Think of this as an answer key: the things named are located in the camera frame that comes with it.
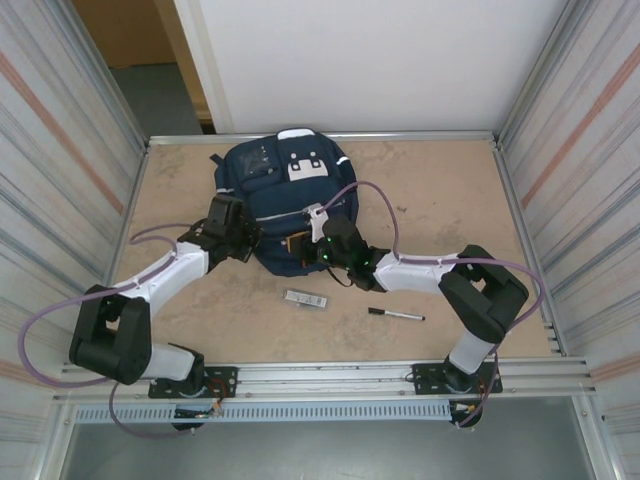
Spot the navy blue backpack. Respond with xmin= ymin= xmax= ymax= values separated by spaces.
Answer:
xmin=209 ymin=127 xmax=361 ymax=277

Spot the clear plastic labelled pack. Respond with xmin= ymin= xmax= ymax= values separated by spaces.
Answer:
xmin=282 ymin=287 xmax=331 ymax=309

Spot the black marker pen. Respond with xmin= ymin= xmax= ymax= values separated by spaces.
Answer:
xmin=368 ymin=307 xmax=427 ymax=322

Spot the brown wooden door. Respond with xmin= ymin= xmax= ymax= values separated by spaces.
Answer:
xmin=72 ymin=0 xmax=214 ymax=121

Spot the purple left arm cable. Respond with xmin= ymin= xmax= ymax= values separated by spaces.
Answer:
xmin=18 ymin=222 xmax=201 ymax=437

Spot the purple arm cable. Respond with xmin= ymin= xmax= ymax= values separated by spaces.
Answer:
xmin=312 ymin=180 xmax=546 ymax=429
xmin=18 ymin=222 xmax=201 ymax=437

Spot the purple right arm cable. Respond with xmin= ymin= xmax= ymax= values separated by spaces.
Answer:
xmin=312 ymin=180 xmax=546 ymax=429

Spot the wide aluminium base rail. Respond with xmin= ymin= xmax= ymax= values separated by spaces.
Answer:
xmin=54 ymin=357 xmax=601 ymax=406

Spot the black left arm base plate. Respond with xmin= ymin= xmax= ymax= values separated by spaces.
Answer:
xmin=148 ymin=365 xmax=239 ymax=400

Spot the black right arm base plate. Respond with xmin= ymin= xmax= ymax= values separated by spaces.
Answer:
xmin=409 ymin=362 xmax=504 ymax=396

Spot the slotted grey cable duct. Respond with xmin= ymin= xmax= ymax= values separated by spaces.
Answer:
xmin=73 ymin=402 xmax=451 ymax=425

